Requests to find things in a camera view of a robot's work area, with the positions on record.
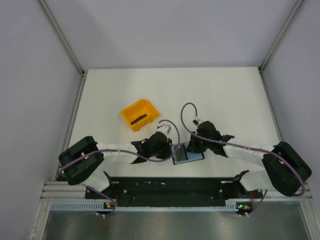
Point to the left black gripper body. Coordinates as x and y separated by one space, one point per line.
162 153

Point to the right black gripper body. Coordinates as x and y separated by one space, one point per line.
200 145

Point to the yellow plastic bin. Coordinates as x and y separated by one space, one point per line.
140 107

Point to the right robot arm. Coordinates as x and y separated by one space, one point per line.
279 167

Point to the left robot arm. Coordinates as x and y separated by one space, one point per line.
86 161

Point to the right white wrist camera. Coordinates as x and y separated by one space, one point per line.
197 121

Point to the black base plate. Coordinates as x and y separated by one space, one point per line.
176 191

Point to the grey cable duct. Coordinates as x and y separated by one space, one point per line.
100 206

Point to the left aluminium frame post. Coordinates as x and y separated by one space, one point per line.
60 36

